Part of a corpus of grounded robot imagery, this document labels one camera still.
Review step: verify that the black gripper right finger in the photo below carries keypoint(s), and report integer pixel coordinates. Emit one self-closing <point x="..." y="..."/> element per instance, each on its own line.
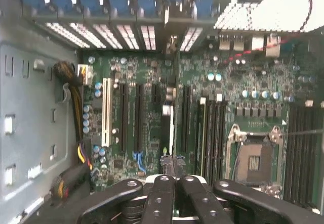
<point x="200" y="201"/>

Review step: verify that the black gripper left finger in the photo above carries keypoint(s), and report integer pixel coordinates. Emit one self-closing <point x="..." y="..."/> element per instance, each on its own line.
<point x="159" y="201"/>

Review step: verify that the black RAM slot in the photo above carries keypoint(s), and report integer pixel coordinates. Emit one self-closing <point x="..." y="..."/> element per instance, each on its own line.
<point x="223" y="138"/>
<point x="216" y="138"/>
<point x="209" y="138"/>

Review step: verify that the CPU socket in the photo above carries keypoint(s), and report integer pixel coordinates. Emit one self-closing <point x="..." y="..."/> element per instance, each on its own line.
<point x="253" y="158"/>

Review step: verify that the long black expansion slot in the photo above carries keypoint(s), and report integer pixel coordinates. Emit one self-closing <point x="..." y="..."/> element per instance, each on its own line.
<point x="139" y="115"/>
<point x="123" y="117"/>
<point x="186" y="117"/>

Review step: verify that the white expansion slot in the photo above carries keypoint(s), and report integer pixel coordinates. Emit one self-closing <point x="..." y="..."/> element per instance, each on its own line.
<point x="106" y="112"/>

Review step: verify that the short black expansion slot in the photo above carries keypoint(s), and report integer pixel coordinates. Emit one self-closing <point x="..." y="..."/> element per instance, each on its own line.
<point x="156" y="93"/>

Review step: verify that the thin metal locking lever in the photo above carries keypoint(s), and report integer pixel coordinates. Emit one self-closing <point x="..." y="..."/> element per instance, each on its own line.
<point x="298" y="133"/>

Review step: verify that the green motherboard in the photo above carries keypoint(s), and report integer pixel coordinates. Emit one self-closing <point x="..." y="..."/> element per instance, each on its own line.
<point x="253" y="82"/>

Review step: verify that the black grey PC case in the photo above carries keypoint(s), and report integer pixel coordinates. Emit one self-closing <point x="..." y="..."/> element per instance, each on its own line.
<point x="238" y="16"/>

